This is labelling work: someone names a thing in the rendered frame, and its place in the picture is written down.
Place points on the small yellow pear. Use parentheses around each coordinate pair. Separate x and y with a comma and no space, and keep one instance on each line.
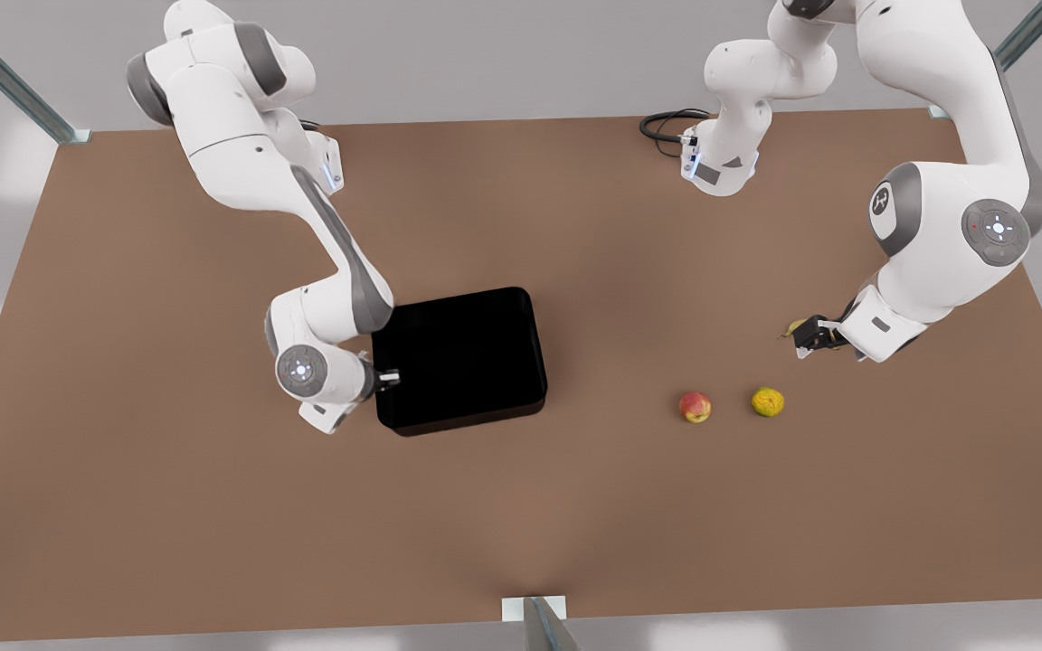
(792,325)

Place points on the black square tray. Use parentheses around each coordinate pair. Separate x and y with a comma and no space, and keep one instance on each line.
(462,362)

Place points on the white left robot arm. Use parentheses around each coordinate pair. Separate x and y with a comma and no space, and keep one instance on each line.
(946,262)

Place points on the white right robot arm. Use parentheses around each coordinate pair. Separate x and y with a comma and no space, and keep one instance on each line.
(241,163)

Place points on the yellow green round fruit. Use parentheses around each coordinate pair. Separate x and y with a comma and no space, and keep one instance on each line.
(767,402)

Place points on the red yellow apple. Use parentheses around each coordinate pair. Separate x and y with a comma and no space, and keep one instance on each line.
(695,407)

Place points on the silver frame post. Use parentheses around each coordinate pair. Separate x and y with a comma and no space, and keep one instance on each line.
(544,624)
(5,80)
(1023,36)

